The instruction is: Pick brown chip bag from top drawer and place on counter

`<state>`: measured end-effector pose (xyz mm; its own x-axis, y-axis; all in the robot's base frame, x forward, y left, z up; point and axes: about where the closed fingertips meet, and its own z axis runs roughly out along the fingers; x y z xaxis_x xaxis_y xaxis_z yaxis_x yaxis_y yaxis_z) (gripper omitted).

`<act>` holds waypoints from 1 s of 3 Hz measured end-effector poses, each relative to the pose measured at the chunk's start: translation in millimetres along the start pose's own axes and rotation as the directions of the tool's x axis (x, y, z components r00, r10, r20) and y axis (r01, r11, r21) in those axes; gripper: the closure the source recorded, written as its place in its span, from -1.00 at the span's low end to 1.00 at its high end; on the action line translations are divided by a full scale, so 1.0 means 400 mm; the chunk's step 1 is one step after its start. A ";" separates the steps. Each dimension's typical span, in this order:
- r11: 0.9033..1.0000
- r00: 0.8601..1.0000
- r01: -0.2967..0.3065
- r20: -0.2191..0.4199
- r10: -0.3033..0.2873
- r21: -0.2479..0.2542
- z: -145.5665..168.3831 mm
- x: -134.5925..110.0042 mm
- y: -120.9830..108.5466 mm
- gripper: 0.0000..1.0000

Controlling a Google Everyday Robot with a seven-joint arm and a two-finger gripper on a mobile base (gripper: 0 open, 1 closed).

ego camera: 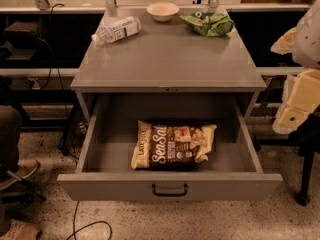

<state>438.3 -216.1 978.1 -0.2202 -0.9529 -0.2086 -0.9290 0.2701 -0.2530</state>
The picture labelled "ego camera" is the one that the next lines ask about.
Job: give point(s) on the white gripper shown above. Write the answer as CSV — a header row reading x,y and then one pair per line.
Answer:
x,y
308,42

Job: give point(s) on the brown chip bag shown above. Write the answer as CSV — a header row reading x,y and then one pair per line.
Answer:
x,y
172,147

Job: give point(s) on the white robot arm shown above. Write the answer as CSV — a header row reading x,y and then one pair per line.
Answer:
x,y
306,50

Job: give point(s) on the green chip bag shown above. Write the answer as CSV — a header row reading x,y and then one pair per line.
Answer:
x,y
208,24

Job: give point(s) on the grey metal cabinet counter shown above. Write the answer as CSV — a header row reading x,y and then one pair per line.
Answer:
x,y
165,57

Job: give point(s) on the grey open drawer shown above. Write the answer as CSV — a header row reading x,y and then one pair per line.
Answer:
x,y
233,171

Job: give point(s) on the black chair leg with caster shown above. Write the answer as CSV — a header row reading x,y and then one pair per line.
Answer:
x,y
307,138

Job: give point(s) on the white ceramic bowl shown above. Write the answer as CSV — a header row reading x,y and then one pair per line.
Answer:
x,y
162,11

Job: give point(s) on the clear plastic water bottle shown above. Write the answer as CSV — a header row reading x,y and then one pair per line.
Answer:
x,y
117,30

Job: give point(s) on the dark box on shelf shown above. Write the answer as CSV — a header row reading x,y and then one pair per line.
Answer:
x,y
23,34

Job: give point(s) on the brown trouser leg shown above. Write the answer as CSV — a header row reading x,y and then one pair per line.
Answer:
x,y
10,126

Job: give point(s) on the tan shoe upper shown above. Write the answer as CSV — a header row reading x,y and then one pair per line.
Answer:
x,y
25,169

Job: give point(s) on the tan shoe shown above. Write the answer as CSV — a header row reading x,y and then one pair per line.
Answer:
x,y
25,169
19,230

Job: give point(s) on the tan shoe lower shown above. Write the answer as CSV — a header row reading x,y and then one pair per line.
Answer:
x,y
19,230

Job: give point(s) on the black drawer handle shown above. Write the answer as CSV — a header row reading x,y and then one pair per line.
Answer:
x,y
169,191

